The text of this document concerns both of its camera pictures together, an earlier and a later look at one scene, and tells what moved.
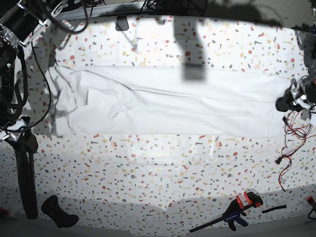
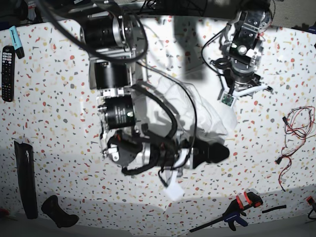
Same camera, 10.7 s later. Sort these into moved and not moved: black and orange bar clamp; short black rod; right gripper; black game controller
Moved: right gripper
Not moved: black and orange bar clamp; short black rod; black game controller
